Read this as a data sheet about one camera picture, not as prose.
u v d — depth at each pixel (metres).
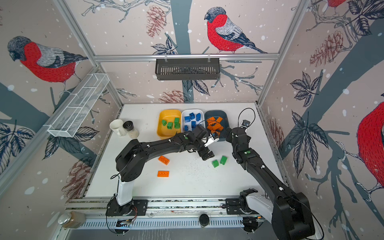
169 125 1.05
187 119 1.10
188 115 1.10
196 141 0.72
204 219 0.62
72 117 0.73
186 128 1.03
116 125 0.99
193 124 1.05
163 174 0.84
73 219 0.64
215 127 1.04
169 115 1.12
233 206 0.73
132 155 0.55
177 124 1.04
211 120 1.10
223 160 0.88
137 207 0.73
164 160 0.90
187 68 1.07
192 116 1.10
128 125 0.95
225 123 1.07
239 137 0.61
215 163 0.87
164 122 1.07
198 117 1.07
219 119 1.10
